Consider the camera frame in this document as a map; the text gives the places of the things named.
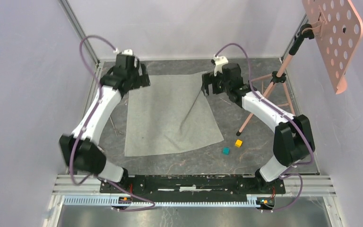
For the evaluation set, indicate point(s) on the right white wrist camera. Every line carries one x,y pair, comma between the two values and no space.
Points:
219,62

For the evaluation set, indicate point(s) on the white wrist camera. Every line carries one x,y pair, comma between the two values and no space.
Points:
219,62
128,53

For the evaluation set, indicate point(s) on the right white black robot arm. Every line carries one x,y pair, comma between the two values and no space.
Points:
293,138

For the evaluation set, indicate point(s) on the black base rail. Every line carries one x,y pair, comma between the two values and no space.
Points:
198,188

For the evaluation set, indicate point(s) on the white toothed cable strip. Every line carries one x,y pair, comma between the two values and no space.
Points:
115,201

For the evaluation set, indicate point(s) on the pink tripod stand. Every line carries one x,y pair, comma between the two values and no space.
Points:
275,78

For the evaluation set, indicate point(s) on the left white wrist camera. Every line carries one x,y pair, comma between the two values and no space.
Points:
128,53

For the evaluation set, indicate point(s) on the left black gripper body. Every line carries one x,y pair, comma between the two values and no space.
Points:
136,78

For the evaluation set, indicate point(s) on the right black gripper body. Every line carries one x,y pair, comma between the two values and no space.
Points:
220,86

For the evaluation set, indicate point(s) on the grey cloth napkin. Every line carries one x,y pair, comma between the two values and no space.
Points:
170,116

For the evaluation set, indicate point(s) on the pink perforated tray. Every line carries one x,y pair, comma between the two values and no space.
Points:
338,30

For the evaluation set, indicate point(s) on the silver spoon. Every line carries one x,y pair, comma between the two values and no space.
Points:
113,126

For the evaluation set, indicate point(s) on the yellow cube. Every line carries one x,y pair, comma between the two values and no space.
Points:
238,143

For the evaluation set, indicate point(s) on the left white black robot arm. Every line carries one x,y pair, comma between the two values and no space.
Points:
80,148

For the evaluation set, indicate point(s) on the teal cube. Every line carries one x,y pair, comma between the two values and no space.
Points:
226,151

